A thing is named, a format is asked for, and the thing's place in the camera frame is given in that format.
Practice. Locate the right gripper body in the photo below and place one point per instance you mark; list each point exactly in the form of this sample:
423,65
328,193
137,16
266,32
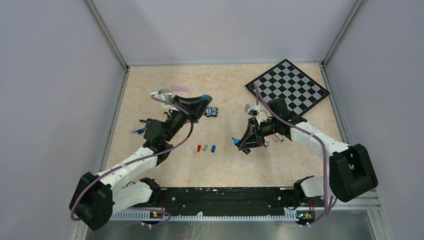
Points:
268,127

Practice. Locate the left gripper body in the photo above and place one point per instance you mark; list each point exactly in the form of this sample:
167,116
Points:
176,121

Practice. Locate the blue black highlighter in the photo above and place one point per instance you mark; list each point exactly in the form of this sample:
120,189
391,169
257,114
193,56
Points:
241,146

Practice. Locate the light pink highlighter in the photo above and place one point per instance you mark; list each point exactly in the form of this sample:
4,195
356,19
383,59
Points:
181,88

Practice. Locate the pink highlighter pen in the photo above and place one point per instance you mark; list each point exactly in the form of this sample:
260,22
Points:
274,138

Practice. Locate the light blue highlighter cap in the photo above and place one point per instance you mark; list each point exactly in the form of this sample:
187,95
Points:
206,96

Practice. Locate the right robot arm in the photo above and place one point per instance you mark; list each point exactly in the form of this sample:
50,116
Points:
348,171

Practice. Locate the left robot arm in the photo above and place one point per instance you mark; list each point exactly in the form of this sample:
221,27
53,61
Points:
98,196

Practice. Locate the blue cap pen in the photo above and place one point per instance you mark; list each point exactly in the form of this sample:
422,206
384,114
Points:
139,131

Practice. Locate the blue owl eraser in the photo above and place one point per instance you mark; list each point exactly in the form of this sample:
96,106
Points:
211,112

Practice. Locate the black grey chessboard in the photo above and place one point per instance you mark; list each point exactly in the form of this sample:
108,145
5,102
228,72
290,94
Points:
287,81

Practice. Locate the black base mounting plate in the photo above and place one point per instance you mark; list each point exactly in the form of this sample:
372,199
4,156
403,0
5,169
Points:
229,201

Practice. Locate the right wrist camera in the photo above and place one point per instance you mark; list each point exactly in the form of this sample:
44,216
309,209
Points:
253,110

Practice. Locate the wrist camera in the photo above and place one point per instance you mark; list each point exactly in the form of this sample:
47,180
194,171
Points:
253,110
165,97

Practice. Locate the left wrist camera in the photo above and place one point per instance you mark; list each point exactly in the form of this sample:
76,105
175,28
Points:
165,97

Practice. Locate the grey cable duct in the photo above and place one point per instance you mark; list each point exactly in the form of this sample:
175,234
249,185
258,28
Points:
146,216

